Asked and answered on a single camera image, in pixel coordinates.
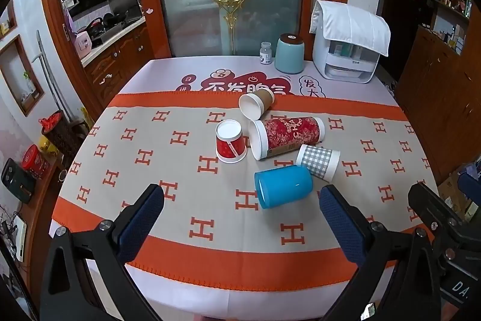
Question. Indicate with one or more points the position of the dark wooden sideboard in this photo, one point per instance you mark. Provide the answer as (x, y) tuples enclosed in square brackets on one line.
[(439, 88)]

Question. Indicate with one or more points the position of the orange beige patterned blanket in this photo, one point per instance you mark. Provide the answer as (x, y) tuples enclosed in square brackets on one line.
[(188, 155)]

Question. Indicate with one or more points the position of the grey checked paper cup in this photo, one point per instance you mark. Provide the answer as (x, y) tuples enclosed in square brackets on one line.
[(317, 161)]

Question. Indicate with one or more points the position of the white countertop appliance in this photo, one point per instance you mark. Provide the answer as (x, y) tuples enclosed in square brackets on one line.
[(347, 61)]

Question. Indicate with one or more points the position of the tall red patterned paper cup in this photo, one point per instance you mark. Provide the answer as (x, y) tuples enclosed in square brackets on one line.
[(289, 136)]

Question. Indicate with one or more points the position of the small red white paper cup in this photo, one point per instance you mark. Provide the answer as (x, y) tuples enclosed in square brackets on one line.
[(230, 142)]

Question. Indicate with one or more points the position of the red round tin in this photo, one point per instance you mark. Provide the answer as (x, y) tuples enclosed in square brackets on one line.
[(34, 159)]

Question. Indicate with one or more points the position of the white quilted cover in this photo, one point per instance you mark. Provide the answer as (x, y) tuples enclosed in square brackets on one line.
[(349, 22)]

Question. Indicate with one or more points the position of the blue plastic cup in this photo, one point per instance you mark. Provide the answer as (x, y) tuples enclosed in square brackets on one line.
[(283, 186)]

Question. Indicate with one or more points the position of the teal canister with brown lid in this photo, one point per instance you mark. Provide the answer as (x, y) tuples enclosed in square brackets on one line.
[(289, 56)]

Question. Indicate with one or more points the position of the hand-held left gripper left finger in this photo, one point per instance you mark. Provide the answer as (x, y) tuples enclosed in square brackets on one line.
[(141, 223)]

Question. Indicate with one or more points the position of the wooden kitchen cabinet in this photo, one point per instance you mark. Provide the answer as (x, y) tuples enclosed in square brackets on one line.
[(116, 57)]

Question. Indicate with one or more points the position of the small white bottle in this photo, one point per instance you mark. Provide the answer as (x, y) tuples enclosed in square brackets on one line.
[(266, 53)]

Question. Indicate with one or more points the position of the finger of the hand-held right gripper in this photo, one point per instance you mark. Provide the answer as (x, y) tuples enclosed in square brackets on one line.
[(469, 187), (432, 208)]

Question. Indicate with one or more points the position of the brown paper cup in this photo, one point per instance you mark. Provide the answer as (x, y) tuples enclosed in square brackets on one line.
[(257, 103)]

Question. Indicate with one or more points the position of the pink box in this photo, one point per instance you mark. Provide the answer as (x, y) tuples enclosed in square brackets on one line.
[(83, 42)]

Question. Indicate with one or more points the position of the dark basket with red items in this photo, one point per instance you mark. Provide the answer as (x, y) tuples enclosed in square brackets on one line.
[(58, 129)]

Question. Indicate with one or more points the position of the wooden wall shelf with bottles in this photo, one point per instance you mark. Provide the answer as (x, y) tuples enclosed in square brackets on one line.
[(449, 1)]

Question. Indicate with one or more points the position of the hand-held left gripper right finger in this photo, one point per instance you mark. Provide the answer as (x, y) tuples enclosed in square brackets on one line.
[(344, 227)]

